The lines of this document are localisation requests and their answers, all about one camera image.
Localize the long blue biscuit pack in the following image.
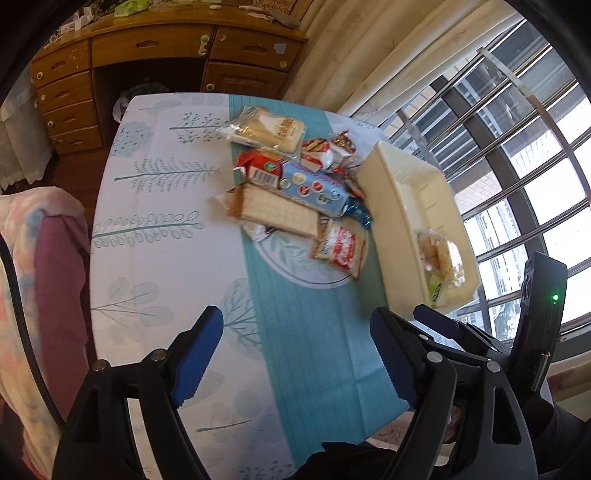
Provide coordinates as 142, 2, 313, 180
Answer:
232, 148, 352, 217

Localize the cream curtain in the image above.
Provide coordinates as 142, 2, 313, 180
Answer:
281, 0, 527, 134

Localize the white lace cloth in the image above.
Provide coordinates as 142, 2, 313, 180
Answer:
0, 69, 54, 190

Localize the dark clothing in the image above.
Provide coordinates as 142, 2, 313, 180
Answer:
295, 438, 402, 480

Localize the white plastic tray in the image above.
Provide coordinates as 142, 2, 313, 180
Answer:
355, 141, 482, 311

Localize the triangular bread slice packet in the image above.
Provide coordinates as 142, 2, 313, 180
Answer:
215, 106, 308, 154

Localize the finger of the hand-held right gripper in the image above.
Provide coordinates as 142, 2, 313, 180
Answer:
413, 305, 511, 368

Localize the clear bun packet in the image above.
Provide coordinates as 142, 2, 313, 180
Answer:
417, 227, 464, 289

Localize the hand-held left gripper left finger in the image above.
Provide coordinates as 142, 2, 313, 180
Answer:
51, 305, 225, 480

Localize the green tissue pack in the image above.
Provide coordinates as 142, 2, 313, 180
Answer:
113, 0, 151, 17

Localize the white plastic bag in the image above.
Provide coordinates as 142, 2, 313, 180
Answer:
113, 82, 171, 123

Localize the maroon cloth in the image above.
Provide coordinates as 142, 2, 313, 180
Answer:
34, 215, 92, 370

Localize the wooden desk with drawers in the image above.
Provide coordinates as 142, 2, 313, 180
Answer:
30, 0, 309, 155

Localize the blue candy wrapper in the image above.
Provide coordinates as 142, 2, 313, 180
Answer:
344, 198, 373, 230

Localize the barred window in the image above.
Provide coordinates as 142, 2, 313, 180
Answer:
383, 32, 591, 333

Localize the clear toast slice packet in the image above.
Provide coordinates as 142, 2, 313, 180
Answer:
213, 182, 326, 239

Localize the red and white snack packet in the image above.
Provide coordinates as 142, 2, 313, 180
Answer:
301, 137, 354, 172

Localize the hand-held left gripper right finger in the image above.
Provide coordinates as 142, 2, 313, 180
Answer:
370, 308, 539, 480

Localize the chair with pink cover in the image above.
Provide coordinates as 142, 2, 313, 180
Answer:
0, 185, 93, 480

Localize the small green packet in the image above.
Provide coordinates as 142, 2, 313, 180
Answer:
429, 277, 451, 308

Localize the red cookie packet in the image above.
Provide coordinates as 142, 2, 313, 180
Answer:
313, 218, 369, 280

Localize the teal leaf-print tablecloth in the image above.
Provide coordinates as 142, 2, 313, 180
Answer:
89, 92, 419, 480

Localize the clear nut candy packet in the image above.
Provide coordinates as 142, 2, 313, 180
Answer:
331, 130, 358, 155

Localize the person's right forearm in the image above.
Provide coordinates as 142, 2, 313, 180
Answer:
526, 399, 591, 480

